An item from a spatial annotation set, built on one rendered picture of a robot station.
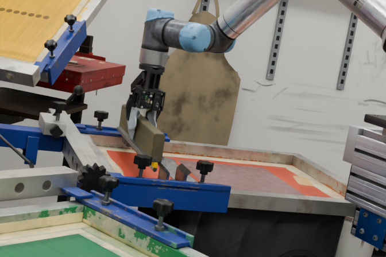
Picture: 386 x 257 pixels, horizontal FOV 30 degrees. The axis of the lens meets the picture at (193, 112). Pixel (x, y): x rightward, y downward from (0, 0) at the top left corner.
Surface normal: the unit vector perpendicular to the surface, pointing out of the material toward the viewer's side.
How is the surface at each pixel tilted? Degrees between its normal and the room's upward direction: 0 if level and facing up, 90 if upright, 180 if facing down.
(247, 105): 90
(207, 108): 86
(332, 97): 90
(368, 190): 90
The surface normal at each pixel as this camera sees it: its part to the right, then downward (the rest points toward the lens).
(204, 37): 0.77, 0.22
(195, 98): -0.19, 0.10
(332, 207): 0.30, 0.19
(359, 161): -0.84, -0.07
